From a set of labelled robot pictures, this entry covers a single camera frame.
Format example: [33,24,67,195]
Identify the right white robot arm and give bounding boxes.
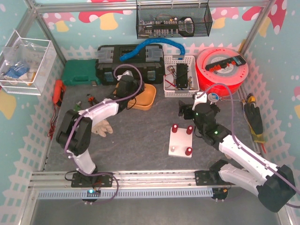
[179,91,300,212]

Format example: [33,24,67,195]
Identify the black yellow work glove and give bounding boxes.
[244,103,265,143]

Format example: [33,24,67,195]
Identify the clear acrylic wall box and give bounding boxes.
[0,30,57,96]

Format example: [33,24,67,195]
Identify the green plastic case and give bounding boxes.
[61,59,101,86]

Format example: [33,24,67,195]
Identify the blue corrugated hose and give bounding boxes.
[120,38,186,62]

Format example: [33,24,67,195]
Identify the white perforated basket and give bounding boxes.
[163,55,200,98]

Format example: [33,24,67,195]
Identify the orange plastic tray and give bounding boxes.
[127,84,157,111]

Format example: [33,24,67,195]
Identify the grey slotted cable duct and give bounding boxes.
[37,187,213,200]

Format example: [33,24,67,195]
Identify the red filament spool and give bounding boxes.
[195,47,249,93]

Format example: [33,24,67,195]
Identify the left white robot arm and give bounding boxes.
[56,64,144,176]

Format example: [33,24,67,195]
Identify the black terminal strip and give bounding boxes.
[205,55,246,72]

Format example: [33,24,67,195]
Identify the red handled pliers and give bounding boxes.
[86,94,99,106]

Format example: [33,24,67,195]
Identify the black wire mesh basket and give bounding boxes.
[136,0,213,39]

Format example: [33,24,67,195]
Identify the white work glove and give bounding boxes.
[91,120,113,137]

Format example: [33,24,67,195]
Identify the black module in basket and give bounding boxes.
[175,63,188,89]

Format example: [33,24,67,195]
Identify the orange multimeter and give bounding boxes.
[52,80,66,107]

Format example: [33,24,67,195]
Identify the green small tool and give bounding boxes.
[74,101,82,111]

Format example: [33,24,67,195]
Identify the black toolbox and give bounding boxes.
[95,44,165,85]

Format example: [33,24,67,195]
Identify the blue white glove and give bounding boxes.
[4,62,30,80]

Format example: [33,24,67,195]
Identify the white peg base plate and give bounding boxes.
[168,128,193,158]

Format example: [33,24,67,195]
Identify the yellow handled screwdriver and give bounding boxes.
[220,93,256,105]

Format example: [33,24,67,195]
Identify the aluminium rail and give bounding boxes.
[30,167,279,189]

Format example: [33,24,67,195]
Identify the solder wire spool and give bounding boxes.
[207,93,220,103]

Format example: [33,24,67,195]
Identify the small red spring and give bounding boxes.
[185,147,192,156]

